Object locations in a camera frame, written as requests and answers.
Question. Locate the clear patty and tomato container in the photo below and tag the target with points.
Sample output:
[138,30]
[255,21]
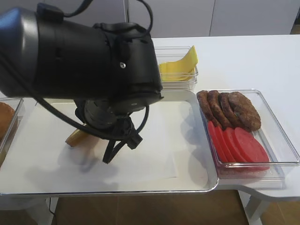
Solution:
[277,161]

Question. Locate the tan bun bottom half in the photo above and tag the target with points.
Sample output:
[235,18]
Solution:
[80,139]

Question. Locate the red tomato slice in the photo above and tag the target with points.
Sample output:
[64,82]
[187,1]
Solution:
[224,146]
[214,138]
[236,151]
[251,150]

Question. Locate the clear lettuce and cheese container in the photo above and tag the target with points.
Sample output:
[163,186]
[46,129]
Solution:
[166,54]

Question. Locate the leftmost brown meat patty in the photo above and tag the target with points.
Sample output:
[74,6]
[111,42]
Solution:
[205,107]

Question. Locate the front red tomato slice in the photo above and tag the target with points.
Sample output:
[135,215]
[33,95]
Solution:
[251,150]

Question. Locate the brown meat patty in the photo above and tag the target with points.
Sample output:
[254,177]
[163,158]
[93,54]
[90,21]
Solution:
[228,112]
[205,107]
[245,111]
[215,107]

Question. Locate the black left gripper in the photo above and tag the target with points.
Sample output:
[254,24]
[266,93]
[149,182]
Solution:
[114,126]

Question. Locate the brown burger bun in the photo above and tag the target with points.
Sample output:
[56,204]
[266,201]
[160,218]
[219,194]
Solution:
[6,115]

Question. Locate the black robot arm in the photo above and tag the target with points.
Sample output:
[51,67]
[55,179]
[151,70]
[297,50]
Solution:
[100,79]

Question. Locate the yellow cheese slices stack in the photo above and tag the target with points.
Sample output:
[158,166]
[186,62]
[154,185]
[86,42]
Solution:
[180,70]

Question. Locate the white table leg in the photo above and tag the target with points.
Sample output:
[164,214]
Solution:
[253,208]

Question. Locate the front brown meat patty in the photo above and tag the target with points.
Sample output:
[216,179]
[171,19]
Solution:
[245,111]

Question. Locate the clear bun container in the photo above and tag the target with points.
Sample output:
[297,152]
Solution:
[17,105]

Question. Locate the leftmost red tomato slice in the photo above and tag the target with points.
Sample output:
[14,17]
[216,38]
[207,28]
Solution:
[214,138]

